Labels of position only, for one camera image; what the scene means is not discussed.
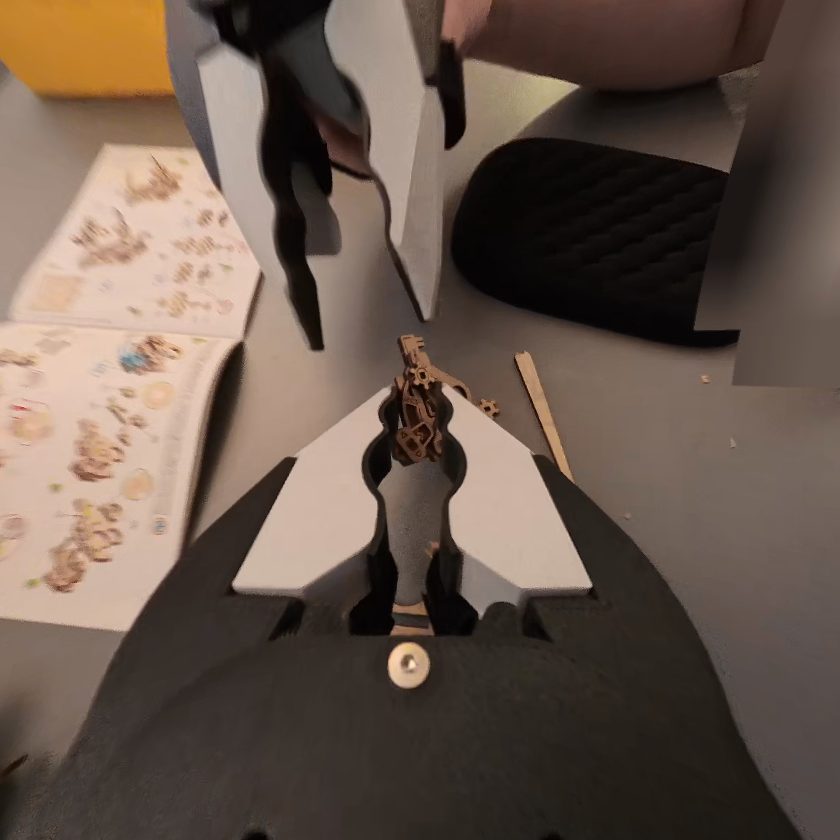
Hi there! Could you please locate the small wooden model assembly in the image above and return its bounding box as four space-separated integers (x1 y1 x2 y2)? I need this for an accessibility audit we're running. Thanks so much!
392 335 473 467

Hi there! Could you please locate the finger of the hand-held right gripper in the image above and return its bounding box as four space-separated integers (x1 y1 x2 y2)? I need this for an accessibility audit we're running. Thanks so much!
196 39 342 352
327 0 446 324

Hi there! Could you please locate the open instruction booklet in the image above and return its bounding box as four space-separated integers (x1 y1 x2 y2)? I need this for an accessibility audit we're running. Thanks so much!
0 143 263 632

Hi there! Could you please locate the person's right forearm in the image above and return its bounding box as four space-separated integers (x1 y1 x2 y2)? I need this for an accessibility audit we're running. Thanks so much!
438 0 786 91

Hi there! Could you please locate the tapered wooden stick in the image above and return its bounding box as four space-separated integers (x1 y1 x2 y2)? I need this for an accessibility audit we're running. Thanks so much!
514 351 576 484

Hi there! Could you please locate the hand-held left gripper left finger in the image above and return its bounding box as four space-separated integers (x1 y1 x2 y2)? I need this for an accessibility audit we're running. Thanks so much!
231 386 400 636

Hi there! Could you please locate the yellow plastic box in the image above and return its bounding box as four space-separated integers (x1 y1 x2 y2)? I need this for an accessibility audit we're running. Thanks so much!
0 0 175 98

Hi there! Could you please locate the black quilted seat cushion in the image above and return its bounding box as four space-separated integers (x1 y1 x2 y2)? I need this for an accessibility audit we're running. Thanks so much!
451 136 741 349

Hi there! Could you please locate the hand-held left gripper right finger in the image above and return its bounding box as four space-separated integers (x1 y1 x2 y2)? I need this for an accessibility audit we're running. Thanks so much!
425 385 597 636

